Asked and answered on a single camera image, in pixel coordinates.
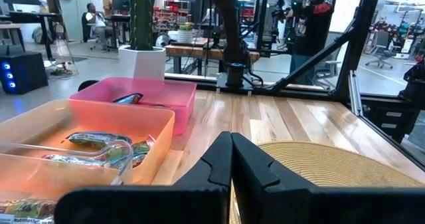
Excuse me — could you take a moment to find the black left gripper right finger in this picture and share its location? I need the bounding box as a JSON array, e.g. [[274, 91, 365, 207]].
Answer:
[[231, 132, 425, 224]]

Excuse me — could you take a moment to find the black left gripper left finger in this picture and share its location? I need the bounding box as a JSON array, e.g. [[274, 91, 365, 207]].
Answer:
[[54, 131, 233, 224]]

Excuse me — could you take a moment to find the dark blue granola bar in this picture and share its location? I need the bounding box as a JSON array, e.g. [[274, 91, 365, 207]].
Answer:
[[112, 92, 145, 106]]

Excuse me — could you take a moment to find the peanut butter chocolate granola bar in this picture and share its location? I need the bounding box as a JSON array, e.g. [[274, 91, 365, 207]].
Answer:
[[0, 199, 58, 224]]

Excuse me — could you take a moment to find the black office desk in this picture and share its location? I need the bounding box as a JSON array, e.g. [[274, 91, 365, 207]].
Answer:
[[0, 11, 64, 60]]

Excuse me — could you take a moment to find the person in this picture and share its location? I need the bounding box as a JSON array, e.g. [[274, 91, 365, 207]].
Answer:
[[288, 0, 337, 86], [102, 0, 116, 17], [82, 3, 116, 52]]

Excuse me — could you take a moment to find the round woven straw placemat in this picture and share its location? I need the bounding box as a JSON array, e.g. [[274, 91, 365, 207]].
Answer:
[[229, 142, 425, 224]]

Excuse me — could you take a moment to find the black computer monitor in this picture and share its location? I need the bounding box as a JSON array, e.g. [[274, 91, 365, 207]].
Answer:
[[111, 0, 131, 14]]

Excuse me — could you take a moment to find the clear plastic bin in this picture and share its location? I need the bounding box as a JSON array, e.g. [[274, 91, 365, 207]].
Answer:
[[0, 139, 134, 224]]

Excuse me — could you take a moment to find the green cactus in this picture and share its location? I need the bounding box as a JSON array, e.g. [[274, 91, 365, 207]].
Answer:
[[128, 0, 156, 51]]

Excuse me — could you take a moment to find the orange plastic bin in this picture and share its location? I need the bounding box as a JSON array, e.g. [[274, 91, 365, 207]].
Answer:
[[0, 99, 176, 200]]

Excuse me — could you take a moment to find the black box with lights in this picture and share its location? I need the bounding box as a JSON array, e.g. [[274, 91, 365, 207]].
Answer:
[[0, 51, 49, 96]]

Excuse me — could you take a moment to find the black drawer cabinet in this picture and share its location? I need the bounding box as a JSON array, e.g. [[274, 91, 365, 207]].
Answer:
[[360, 96, 422, 144]]

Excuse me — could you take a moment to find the pink plastic bin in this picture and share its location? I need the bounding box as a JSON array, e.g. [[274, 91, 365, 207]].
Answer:
[[69, 76, 197, 137]]

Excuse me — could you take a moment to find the white planter pot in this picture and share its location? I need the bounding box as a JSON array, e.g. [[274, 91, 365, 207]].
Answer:
[[118, 45, 167, 82]]

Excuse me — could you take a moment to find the silver aluminium profile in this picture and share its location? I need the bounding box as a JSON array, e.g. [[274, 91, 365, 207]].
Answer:
[[347, 69, 363, 118]]

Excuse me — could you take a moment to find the white ribbed plant pot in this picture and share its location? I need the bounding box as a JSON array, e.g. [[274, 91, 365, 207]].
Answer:
[[176, 29, 195, 45]]

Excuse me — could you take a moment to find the grey office chair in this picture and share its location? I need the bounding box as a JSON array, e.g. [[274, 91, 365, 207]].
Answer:
[[313, 31, 343, 89], [365, 29, 400, 69]]

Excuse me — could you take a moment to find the wooden work table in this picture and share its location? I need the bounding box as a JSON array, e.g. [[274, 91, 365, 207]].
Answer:
[[165, 44, 262, 76]]

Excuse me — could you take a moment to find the black aluminium table frame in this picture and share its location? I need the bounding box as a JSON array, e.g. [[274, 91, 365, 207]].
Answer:
[[164, 0, 425, 171]]

